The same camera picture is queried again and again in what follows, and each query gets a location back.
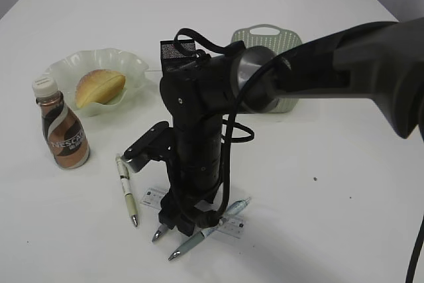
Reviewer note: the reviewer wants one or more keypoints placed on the pale green ruffled glass plate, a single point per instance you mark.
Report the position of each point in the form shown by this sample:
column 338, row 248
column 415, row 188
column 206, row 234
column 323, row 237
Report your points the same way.
column 68, row 72

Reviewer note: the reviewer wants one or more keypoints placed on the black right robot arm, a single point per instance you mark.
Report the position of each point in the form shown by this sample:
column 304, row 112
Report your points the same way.
column 380, row 61

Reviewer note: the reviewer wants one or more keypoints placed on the white and green pen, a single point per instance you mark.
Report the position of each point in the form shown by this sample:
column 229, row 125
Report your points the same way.
column 126, row 186

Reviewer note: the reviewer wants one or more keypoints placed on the green plastic woven basket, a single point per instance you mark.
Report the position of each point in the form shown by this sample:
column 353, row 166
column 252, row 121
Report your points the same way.
column 272, row 37

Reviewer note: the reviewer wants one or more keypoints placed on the blue grey grip pen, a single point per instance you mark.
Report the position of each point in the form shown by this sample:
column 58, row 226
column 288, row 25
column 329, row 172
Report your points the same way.
column 232, row 211

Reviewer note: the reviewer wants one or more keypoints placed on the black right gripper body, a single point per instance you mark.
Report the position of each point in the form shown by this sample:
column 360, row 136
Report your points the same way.
column 197, row 95

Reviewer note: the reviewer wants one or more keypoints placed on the black square pen holder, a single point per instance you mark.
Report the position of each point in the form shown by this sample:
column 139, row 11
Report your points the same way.
column 170, row 58

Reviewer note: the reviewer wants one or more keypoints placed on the clear plastic ruler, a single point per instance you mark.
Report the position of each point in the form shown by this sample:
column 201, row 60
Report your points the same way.
column 233, row 227

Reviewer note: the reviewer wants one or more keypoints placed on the brown Nescafe coffee bottle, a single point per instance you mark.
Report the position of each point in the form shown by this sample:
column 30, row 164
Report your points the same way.
column 61, row 128

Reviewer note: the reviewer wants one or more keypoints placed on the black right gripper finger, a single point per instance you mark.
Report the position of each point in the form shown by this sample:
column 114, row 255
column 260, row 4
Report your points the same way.
column 192, row 217
column 170, row 214

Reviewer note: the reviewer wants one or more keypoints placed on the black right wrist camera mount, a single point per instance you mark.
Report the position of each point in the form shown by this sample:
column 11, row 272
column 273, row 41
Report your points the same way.
column 156, row 144

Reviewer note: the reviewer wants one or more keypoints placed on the yellow bread loaf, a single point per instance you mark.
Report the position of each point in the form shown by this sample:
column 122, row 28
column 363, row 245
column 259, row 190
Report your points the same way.
column 99, row 86

